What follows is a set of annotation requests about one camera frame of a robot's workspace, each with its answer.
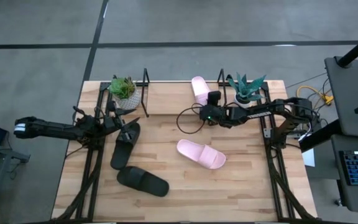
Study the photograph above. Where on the black slide sandal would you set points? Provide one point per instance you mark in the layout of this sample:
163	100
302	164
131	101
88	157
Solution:
141	181
121	155

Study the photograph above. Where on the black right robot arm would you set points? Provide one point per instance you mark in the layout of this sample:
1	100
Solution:
259	113

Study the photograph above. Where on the black aluminium rig frame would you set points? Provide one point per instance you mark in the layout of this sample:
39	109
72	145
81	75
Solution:
275	180
90	174

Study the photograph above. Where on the black support beam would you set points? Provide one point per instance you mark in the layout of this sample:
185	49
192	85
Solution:
320	135

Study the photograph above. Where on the black diagonal pole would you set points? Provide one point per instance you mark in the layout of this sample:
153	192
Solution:
357	49

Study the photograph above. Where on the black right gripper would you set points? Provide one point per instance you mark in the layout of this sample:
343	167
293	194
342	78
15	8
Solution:
214	115

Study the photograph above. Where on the wooden shelf black metal frame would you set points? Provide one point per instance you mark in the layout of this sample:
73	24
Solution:
172	99

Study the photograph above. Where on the teal plant white pot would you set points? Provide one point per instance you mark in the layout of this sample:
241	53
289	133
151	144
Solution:
244	90

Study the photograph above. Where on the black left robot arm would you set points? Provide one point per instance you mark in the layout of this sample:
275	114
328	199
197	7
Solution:
51	129

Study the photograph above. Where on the dark grey laptop desk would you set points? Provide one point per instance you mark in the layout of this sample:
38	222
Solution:
350	93

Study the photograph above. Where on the green succulent patterned pot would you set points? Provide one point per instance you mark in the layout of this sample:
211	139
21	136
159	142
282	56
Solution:
130	101

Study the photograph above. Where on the white paper sheet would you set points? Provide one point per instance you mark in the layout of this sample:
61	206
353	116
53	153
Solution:
309	158

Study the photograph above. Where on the pink slide sandal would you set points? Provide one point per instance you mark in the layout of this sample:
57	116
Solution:
199	87
197	152

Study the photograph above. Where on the dark grey keyboard desk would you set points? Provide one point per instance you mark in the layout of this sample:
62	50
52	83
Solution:
343	193

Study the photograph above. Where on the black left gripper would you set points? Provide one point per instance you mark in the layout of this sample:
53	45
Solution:
113	123

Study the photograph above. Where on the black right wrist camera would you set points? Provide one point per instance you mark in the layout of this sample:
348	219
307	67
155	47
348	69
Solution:
214	98

